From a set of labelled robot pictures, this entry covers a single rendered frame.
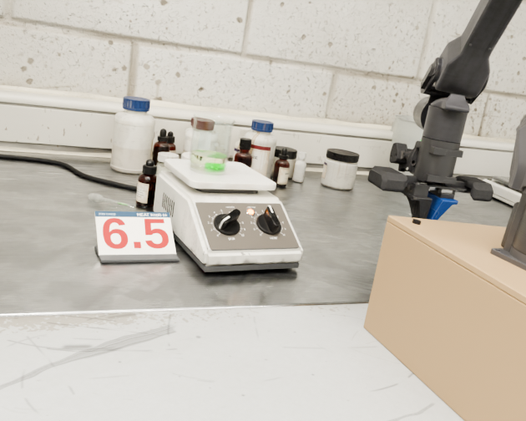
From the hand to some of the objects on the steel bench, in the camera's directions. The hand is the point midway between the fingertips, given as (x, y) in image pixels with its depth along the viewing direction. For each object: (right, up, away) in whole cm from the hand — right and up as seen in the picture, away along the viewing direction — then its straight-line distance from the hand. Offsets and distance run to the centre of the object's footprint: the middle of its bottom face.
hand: (422, 215), depth 92 cm
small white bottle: (-18, +7, +28) cm, 34 cm away
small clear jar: (-42, +7, +14) cm, 45 cm away
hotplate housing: (-31, -3, -14) cm, 34 cm away
